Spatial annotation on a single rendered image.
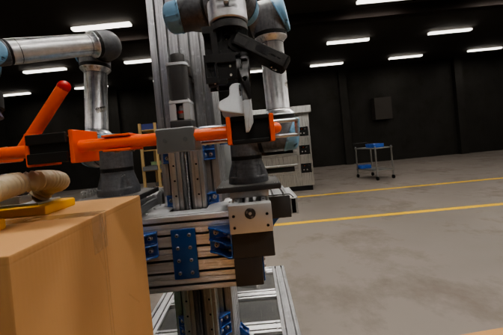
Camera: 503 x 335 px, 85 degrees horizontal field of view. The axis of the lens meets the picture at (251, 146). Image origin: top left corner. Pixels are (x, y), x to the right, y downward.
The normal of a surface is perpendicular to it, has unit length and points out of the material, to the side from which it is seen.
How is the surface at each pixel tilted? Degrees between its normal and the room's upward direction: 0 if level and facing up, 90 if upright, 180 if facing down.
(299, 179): 90
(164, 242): 90
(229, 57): 89
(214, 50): 89
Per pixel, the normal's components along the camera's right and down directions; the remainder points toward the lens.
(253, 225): 0.00, 0.00
